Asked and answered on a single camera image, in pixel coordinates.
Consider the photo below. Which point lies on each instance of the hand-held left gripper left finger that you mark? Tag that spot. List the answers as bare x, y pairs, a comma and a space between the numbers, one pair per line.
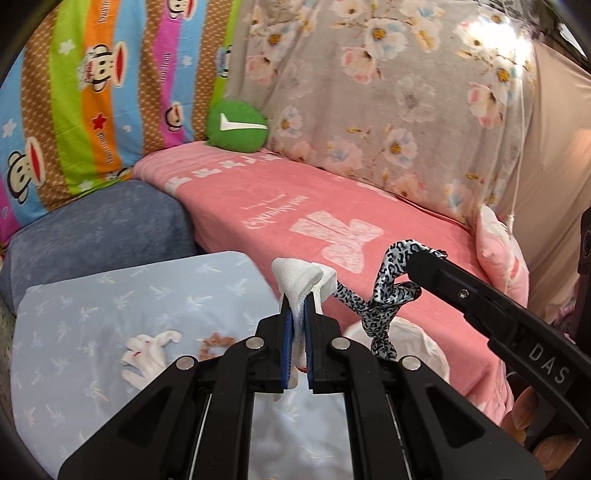
287, 344

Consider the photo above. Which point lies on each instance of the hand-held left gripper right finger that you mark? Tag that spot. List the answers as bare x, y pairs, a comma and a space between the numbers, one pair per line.
310, 355

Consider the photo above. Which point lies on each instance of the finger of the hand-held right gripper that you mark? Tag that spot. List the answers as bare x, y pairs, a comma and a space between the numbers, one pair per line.
452, 288

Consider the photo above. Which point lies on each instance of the white gauze cloth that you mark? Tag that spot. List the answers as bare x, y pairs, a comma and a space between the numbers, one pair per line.
298, 277

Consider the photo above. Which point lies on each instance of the translucent white plastic bag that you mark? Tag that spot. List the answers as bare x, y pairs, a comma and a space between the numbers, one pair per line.
411, 346

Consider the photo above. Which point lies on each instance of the leopard print ribbon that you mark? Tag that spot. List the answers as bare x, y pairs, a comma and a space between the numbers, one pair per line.
381, 304

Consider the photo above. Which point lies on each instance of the orange patterned cloth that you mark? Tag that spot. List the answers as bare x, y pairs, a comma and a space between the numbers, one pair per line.
521, 415

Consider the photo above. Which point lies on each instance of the small pink pillow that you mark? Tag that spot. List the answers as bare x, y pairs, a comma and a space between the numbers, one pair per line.
503, 258

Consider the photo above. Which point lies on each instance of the brown scrunchie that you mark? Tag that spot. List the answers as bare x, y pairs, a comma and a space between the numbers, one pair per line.
217, 344

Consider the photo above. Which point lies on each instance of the white glove-like cloth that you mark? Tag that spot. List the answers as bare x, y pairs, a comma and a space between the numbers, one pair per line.
147, 355

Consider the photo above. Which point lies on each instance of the pink printed blanket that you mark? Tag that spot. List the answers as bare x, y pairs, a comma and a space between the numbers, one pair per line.
258, 203

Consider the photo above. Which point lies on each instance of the beige cloth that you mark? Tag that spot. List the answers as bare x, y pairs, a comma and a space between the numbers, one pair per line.
558, 161

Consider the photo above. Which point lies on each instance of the light blue printed pillow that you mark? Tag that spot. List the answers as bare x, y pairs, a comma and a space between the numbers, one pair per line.
92, 323

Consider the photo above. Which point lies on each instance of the grey floral sheet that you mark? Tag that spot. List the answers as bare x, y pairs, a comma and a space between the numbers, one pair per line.
378, 92

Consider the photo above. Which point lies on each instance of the blue-grey cushion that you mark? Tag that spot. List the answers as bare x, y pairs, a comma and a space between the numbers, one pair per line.
101, 230

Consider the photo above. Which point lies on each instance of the green round cushion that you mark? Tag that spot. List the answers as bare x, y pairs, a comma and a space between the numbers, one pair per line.
235, 129

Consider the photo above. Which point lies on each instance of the striped monkey print sheet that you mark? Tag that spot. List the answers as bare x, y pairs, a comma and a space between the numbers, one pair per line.
106, 101

